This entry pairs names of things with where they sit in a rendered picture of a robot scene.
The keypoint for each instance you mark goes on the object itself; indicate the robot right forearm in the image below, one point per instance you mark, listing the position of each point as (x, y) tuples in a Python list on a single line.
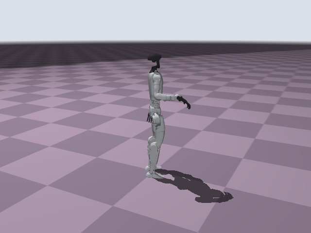
[(166, 97)]

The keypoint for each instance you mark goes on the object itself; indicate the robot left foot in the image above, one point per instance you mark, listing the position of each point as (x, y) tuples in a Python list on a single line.
[(147, 168)]

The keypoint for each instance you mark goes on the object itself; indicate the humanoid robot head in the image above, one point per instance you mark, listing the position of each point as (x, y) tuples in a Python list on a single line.
[(154, 57)]

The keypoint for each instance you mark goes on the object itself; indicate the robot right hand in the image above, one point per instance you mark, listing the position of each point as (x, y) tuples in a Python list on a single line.
[(184, 101)]

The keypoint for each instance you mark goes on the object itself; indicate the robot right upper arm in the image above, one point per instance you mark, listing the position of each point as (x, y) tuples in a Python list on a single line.
[(156, 81)]

